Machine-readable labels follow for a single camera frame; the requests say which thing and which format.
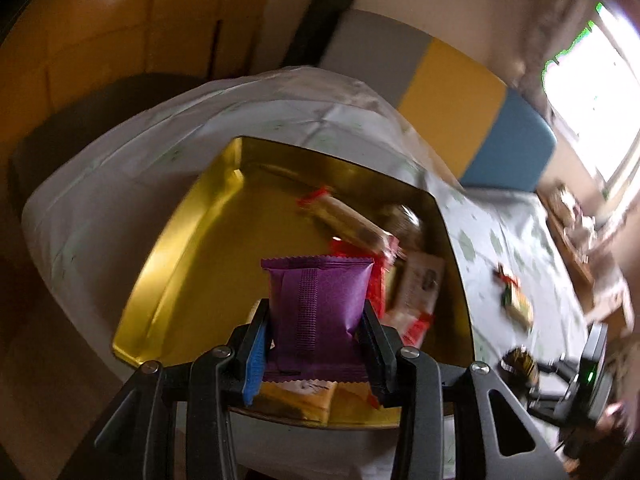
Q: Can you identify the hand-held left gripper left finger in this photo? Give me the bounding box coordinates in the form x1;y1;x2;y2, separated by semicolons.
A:
60;300;274;480

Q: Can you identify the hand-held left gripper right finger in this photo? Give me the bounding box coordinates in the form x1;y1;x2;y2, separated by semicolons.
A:
359;299;571;480

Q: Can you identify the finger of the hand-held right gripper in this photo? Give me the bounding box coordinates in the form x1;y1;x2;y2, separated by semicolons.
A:
534;356;572;377
527;389;571;417

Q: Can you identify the black and gold snack packet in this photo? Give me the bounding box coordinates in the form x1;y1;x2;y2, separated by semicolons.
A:
501;345;542;389

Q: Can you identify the orange pastry packet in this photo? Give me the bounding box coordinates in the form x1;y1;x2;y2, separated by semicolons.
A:
254;379;382;424

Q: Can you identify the purple snack packet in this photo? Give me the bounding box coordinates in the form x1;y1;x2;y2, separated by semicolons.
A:
260;254;376;384

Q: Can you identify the white snack packet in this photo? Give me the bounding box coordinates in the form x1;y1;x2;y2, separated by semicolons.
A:
389;251;447;349

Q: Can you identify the gold tin box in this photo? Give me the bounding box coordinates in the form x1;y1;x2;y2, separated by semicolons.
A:
111;135;475;431

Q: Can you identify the grain bar packet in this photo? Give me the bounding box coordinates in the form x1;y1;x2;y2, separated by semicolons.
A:
297;186;402;262

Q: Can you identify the person's right hand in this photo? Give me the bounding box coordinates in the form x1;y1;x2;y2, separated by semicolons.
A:
601;400;638;443

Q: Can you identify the green cracker packet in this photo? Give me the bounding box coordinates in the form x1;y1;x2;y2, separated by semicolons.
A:
502;284;535;332

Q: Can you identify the dark red snack packet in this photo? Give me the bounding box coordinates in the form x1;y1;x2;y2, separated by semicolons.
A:
492;261;524;292

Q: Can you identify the wooden side table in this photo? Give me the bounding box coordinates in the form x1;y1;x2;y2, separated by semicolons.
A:
537;184;637;332

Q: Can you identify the brown snack packet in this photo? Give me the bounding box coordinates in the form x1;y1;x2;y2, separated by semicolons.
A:
384;204;427;252

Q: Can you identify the green cloud print tablecloth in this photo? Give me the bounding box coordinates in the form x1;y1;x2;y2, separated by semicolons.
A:
20;65;593;480

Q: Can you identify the grey yellow blue sofa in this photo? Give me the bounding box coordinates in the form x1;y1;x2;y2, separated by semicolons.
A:
319;9;557;194

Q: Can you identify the bright window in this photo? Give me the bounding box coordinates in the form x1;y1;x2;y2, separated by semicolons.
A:
541;1;640;187

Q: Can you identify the dark chair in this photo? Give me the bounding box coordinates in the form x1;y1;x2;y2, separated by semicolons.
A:
9;74;203;206

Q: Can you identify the black sofa frame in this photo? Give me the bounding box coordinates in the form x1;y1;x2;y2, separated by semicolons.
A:
289;0;357;69

